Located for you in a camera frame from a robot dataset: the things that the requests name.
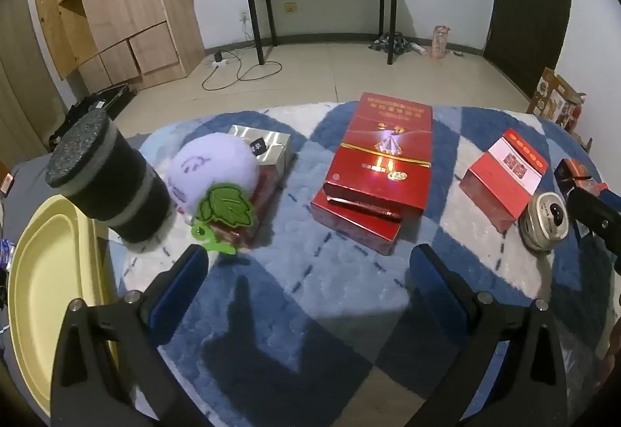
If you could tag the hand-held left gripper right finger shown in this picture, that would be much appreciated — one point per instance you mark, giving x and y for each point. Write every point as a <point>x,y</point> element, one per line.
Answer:
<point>432,284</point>

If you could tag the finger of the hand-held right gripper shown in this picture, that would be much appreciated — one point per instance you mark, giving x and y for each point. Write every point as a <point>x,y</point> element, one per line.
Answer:
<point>594,218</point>

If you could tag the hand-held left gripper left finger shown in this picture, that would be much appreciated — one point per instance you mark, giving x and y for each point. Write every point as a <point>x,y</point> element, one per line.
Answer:
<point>179,284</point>

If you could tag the small red black box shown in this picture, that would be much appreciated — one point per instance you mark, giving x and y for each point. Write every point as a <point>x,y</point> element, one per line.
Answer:
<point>575,172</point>

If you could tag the small red white box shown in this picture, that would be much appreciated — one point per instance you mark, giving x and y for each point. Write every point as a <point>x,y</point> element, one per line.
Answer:
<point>504,179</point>

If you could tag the pale yellow plastic basin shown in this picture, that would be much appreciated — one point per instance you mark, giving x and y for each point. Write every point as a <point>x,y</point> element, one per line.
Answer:
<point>43,286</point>

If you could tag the red silver carton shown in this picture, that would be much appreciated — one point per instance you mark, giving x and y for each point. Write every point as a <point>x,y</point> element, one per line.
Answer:
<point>276,155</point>

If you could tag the round metal tin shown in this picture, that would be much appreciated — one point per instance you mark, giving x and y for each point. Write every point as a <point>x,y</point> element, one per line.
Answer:
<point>546,221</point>

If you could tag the green plastic clip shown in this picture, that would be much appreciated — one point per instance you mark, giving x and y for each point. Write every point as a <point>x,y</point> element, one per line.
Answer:
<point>213,242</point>

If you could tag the flat red carton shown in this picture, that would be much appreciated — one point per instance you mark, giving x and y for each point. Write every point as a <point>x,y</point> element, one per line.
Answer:
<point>359,230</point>

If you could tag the purple plush toy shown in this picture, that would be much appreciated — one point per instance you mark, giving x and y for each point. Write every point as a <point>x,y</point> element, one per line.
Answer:
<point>213,170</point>

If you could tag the printed cardboard box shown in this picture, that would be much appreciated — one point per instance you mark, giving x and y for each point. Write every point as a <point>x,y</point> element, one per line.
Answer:
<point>558,99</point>

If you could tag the blue white checked blanket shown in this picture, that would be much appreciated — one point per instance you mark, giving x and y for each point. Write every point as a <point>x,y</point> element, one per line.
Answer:
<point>301,320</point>

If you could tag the small black packet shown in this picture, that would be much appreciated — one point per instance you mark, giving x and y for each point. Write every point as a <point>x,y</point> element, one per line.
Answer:
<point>258,145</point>

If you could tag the black case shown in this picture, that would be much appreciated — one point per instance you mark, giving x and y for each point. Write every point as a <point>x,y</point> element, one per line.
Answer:
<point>92,109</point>

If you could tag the copper coloured box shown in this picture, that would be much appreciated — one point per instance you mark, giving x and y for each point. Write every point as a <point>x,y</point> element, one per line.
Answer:
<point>5,184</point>

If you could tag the white power strip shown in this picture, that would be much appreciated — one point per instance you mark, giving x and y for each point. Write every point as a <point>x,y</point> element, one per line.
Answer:
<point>219,60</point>

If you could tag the pink packet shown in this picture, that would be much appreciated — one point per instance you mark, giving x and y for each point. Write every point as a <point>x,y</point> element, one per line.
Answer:
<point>440,42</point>

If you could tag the dark clothes pile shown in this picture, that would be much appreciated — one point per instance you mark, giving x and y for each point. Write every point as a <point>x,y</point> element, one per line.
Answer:
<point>390,43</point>

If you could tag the white wall socket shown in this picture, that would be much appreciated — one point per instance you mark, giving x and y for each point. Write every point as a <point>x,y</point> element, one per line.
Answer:
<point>244,15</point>

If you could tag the yellow wall socket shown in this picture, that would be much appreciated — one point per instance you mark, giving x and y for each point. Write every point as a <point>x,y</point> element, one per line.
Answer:
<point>290,7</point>

